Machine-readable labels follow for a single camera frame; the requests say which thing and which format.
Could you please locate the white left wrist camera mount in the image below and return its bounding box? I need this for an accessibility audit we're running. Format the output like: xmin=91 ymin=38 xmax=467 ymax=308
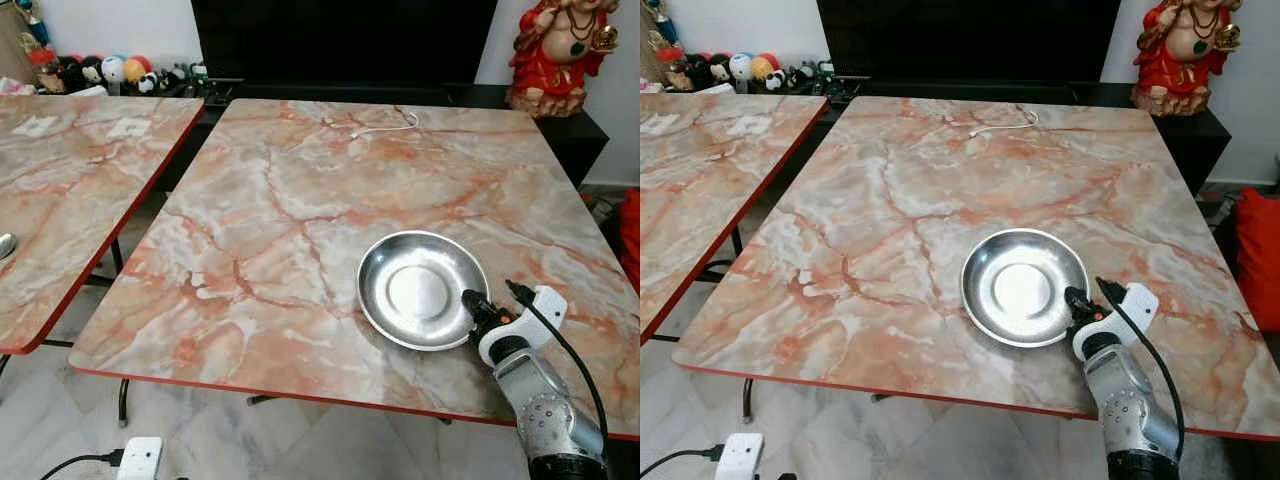
xmin=715 ymin=433 xmax=766 ymax=480
xmin=117 ymin=437 xmax=164 ymax=480

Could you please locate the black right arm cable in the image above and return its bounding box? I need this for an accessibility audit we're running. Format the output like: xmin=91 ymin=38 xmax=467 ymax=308
xmin=505 ymin=280 xmax=611 ymax=447
xmin=1096 ymin=276 xmax=1189 ymax=461

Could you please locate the large marble pattern table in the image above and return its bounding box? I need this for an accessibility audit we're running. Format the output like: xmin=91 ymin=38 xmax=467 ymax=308
xmin=672 ymin=95 xmax=1280 ymax=442
xmin=68 ymin=97 xmax=641 ymax=442

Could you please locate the black television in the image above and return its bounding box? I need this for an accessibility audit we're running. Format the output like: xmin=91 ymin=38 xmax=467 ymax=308
xmin=817 ymin=0 xmax=1124 ymax=85
xmin=190 ymin=0 xmax=499 ymax=87

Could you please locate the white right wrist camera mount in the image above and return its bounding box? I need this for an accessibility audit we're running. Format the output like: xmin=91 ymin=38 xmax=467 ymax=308
xmin=478 ymin=286 xmax=569 ymax=367
xmin=1072 ymin=283 xmax=1162 ymax=363

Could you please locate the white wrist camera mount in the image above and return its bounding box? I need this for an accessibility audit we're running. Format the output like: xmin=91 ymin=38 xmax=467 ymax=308
xmin=478 ymin=286 xmax=569 ymax=367
xmin=1072 ymin=283 xmax=1162 ymax=363
xmin=117 ymin=437 xmax=164 ymax=480
xmin=715 ymin=433 xmax=766 ymax=480

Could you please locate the red laughing Buddha statue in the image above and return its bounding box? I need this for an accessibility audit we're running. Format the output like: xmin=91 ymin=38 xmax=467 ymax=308
xmin=1131 ymin=0 xmax=1244 ymax=118
xmin=505 ymin=0 xmax=621 ymax=119

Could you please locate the round steel plate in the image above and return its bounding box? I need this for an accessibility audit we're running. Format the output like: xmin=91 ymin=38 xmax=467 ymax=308
xmin=356 ymin=230 xmax=491 ymax=352
xmin=961 ymin=228 xmax=1091 ymax=349

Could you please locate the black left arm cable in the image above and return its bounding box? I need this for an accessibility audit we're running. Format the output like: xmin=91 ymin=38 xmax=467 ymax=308
xmin=640 ymin=444 xmax=724 ymax=480
xmin=38 ymin=449 xmax=124 ymax=480

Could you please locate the white charging cable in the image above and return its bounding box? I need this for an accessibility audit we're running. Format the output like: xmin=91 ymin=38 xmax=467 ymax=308
xmin=967 ymin=107 xmax=1042 ymax=140
xmin=350 ymin=108 xmax=422 ymax=140

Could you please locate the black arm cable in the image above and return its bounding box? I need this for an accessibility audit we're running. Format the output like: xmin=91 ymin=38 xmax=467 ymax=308
xmin=1096 ymin=276 xmax=1189 ymax=461
xmin=640 ymin=444 xmax=724 ymax=480
xmin=505 ymin=280 xmax=611 ymax=447
xmin=38 ymin=449 xmax=124 ymax=480

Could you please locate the red cushion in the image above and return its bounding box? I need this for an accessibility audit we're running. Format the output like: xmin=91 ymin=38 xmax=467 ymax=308
xmin=619 ymin=190 xmax=641 ymax=293
xmin=1235 ymin=187 xmax=1280 ymax=334

